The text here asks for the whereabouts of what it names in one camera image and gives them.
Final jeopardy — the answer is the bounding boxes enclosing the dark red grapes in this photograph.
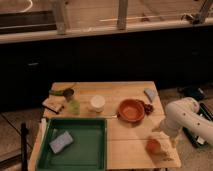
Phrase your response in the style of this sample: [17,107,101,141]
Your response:
[144,104,154,115]

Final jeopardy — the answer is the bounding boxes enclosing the black post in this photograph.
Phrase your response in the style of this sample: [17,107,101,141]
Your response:
[21,123,28,171]

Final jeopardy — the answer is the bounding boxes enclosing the green plastic tray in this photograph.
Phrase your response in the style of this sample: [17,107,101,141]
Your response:
[35,118,107,171]

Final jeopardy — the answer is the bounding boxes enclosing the small wooden box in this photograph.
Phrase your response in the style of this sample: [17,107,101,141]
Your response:
[42,98,63,114]

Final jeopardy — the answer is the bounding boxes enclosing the light green cup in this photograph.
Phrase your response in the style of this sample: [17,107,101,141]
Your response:
[68,100,80,115]

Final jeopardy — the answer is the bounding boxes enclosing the orange apple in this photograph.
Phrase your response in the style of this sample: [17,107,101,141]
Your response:
[146,139,161,154]

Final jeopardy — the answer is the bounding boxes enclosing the white paper cup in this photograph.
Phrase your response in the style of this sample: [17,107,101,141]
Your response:
[90,95,105,112]

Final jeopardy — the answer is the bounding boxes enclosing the blue sponge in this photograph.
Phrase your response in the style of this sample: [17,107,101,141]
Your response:
[49,131,73,154]

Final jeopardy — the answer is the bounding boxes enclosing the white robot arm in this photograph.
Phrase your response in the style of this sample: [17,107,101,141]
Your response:
[152,97,213,148]

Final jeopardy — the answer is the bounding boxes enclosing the orange bowl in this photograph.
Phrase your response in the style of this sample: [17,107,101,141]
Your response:
[117,99,145,123]

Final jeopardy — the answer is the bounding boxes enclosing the green cucumber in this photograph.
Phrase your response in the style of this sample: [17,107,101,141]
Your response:
[49,90,65,96]

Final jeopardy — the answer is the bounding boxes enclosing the dark metal cup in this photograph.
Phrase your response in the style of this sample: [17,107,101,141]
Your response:
[63,88,74,101]

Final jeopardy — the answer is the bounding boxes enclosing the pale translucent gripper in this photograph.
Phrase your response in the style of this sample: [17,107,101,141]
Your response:
[152,121,179,148]

